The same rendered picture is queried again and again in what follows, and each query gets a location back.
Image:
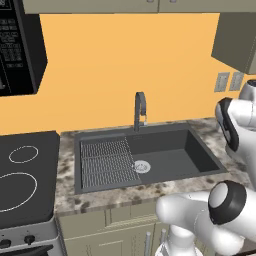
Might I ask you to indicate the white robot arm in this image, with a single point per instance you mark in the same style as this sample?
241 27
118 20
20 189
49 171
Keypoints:
186 213

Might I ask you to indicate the dark grey sink tap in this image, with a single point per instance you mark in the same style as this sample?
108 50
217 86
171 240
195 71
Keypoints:
140 110

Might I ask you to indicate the silver sink drain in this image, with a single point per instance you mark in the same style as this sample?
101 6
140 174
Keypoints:
142 166

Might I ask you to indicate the grey ribbed sink rack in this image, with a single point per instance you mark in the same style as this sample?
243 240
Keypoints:
106 163

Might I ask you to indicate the dark grey sink basin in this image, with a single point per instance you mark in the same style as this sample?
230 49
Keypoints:
173 156

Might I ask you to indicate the beige base cupboard door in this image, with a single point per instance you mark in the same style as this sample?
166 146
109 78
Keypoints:
110 241

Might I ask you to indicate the black hob with oven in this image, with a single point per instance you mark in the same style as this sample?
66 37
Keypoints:
26 186

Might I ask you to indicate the black microwave oven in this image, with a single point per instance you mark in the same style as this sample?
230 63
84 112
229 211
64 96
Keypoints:
20 46

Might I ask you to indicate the black oven knob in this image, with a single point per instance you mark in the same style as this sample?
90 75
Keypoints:
5 243
29 239

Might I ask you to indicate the grey wall socket plate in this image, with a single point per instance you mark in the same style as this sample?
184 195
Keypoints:
236 81
221 82

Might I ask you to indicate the beige wall cupboard door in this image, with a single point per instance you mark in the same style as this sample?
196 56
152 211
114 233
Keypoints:
90 6
206 5

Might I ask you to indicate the beige corner wall cupboard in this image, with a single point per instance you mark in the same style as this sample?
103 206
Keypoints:
235 40

